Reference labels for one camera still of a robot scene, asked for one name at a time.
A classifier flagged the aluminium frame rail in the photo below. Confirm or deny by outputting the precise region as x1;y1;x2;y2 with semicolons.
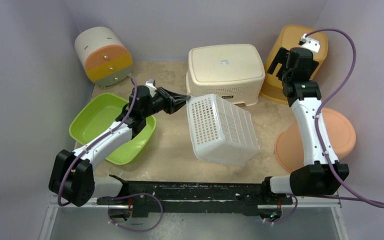
39;196;348;240

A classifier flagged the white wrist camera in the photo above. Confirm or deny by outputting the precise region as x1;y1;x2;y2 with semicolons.
145;78;157;96
298;34;321;55

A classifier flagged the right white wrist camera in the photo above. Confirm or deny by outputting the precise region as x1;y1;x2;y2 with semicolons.
298;34;321;55

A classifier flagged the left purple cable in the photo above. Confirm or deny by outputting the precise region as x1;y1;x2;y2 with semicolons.
56;76;164;233

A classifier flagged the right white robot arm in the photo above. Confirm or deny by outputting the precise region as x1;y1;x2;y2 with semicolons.
260;47;350;204

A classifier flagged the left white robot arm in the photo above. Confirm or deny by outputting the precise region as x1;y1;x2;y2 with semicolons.
48;83;191;207

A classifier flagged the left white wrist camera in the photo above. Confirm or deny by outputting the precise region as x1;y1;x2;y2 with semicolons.
145;78;157;96

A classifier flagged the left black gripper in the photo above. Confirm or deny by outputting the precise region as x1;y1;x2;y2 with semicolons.
142;87;190;119

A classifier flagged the yellow mesh waste basket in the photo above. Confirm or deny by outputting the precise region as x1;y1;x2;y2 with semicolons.
260;24;329;105

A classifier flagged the white perforated strainer basket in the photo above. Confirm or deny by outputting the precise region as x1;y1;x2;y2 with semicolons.
186;94;261;167

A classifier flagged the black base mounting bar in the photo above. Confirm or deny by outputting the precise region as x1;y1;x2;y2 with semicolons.
97;180;293;218

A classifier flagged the cylindrical mini drawer cabinet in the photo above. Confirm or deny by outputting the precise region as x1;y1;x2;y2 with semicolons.
74;26;133;88

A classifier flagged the peach plastic bucket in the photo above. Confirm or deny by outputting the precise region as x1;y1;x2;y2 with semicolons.
275;107;356;173

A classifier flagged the cream plastic storage basket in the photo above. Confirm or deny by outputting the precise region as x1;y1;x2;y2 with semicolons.
186;44;266;106

